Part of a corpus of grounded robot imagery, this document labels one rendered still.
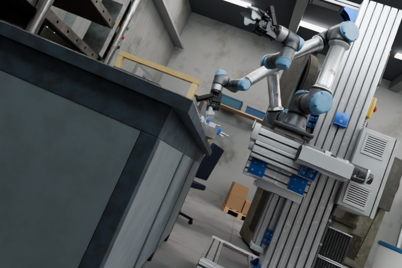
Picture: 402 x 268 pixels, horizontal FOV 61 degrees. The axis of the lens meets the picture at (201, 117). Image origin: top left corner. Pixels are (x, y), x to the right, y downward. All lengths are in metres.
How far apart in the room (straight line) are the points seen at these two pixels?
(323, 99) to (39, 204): 1.40
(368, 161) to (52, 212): 1.68
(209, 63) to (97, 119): 8.23
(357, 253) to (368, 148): 5.99
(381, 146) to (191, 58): 7.48
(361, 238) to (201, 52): 5.75
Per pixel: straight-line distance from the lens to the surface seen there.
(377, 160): 2.17
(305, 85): 4.09
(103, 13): 2.22
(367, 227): 8.07
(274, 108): 2.55
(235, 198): 7.29
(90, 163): 0.96
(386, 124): 9.34
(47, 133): 1.02
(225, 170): 8.54
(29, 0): 1.68
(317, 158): 1.81
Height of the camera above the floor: 0.65
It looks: 8 degrees up
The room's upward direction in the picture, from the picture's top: 24 degrees clockwise
